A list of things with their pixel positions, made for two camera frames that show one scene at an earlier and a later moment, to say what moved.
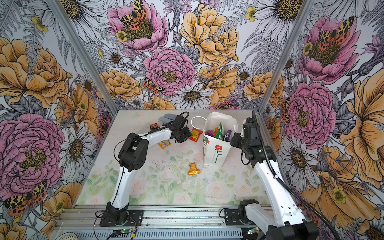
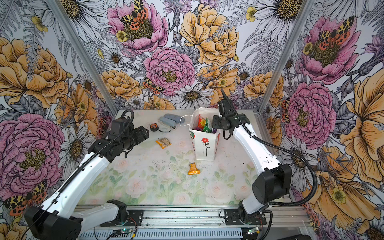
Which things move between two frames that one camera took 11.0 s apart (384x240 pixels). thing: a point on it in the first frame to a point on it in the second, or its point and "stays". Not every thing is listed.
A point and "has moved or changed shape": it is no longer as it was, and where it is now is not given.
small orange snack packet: x=193 y=170 stays
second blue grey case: x=163 y=120 stays
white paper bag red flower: x=215 y=151 has moved or changed shape
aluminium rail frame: x=185 y=222 stays
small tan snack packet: x=164 y=143 stays
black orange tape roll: x=154 y=126 stays
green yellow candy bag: x=220 y=134 to x=206 y=129
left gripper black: x=188 y=134 to x=142 y=136
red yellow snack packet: x=195 y=134 to x=201 y=122
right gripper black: x=234 y=143 to x=214 y=125
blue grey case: x=170 y=116 stays
